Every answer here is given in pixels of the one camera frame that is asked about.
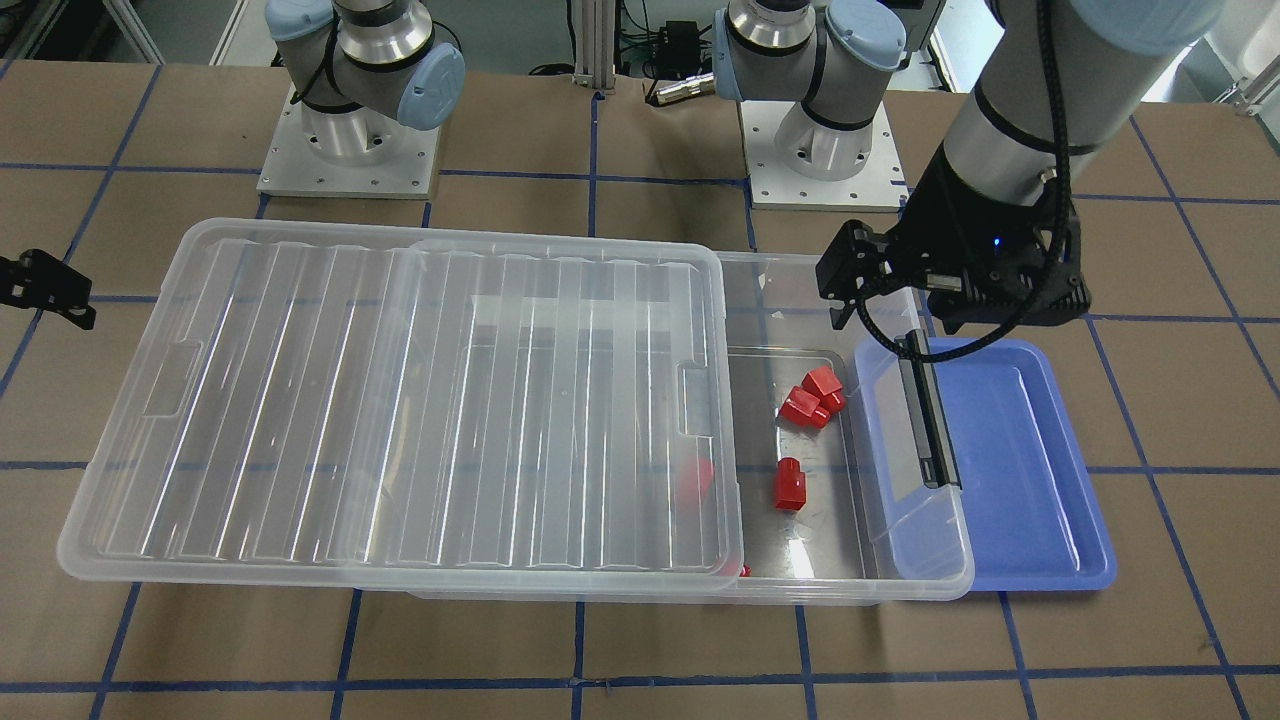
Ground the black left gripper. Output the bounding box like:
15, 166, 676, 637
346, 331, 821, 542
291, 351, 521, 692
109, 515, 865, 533
815, 155, 1092, 334

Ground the red block from tray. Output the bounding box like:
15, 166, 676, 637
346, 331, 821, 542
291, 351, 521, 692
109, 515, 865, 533
773, 457, 808, 512

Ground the clear plastic box lid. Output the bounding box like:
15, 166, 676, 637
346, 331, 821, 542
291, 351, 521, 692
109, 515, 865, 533
58, 218, 744, 600

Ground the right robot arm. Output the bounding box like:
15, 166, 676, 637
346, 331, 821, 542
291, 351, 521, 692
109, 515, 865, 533
264, 1, 466, 167

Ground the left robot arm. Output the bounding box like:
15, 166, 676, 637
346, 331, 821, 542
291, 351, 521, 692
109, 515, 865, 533
712, 1, 1224, 333

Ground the clear plastic storage box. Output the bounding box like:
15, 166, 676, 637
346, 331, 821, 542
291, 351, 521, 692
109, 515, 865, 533
401, 250, 977, 605

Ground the red block upper pair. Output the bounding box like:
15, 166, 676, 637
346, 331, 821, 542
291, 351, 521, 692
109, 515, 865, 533
801, 365, 847, 414

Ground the red block pair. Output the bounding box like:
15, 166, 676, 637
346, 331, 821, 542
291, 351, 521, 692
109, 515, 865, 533
801, 365, 847, 414
778, 386, 831, 429

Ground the red block lower pair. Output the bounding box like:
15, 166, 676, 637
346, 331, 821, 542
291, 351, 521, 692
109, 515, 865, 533
778, 386, 831, 429

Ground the red block middle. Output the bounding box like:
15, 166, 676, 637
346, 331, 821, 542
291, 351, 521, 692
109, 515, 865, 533
675, 456, 716, 512

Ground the black power adapter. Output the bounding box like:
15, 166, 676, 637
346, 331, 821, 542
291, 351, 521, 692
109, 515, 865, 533
657, 20, 701, 67

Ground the blue plastic tray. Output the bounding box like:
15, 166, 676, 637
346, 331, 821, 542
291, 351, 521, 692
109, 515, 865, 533
855, 338, 1117, 594

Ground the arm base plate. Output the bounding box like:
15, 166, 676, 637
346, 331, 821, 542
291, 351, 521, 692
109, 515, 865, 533
739, 101, 909, 213
256, 87, 442, 200

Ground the black box latch handle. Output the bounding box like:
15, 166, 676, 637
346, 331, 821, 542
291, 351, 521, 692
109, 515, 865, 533
899, 357, 963, 489

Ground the black braided cable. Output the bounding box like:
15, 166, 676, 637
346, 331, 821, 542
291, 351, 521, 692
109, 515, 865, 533
855, 0, 1082, 363

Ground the aluminium frame post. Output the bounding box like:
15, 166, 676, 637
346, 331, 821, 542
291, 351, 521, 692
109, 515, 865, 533
568, 0, 618, 95

